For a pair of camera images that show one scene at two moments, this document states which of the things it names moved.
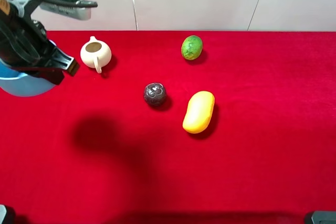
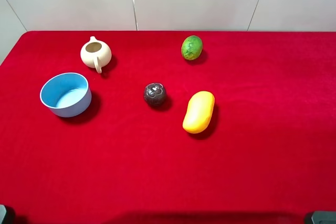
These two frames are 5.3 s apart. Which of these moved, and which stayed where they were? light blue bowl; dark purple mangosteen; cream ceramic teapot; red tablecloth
Moved: light blue bowl
Stayed: cream ceramic teapot; red tablecloth; dark purple mangosteen
